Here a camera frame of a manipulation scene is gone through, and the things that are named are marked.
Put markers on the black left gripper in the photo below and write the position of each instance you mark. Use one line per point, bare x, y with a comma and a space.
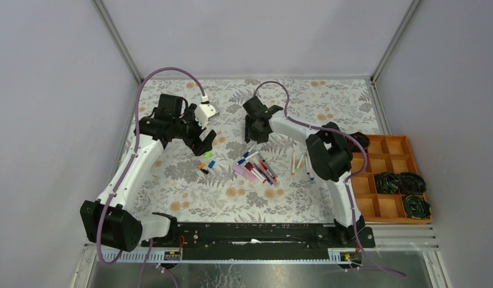
198, 146

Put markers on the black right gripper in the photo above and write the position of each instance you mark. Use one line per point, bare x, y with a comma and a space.
249, 134

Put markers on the white marker blue eraser cap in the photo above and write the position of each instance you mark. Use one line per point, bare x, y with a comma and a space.
249, 150

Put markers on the pink highlighter marker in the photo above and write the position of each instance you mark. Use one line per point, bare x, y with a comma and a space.
240, 170

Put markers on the white marker orange cap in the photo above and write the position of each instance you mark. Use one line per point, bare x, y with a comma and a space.
293, 165

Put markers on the purple pen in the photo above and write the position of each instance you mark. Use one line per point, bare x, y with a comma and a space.
271, 178

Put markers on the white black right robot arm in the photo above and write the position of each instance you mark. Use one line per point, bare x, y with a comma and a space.
329, 155

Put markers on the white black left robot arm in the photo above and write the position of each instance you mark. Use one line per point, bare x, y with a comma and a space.
109, 220

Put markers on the floral patterned table mat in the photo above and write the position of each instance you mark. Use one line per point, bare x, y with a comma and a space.
176, 186

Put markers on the orange wooden compartment tray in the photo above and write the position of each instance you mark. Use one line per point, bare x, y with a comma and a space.
390, 188

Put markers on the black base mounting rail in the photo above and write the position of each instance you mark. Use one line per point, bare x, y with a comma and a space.
261, 239

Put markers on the slotted aluminium cable duct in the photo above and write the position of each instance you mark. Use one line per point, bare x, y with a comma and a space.
171, 256

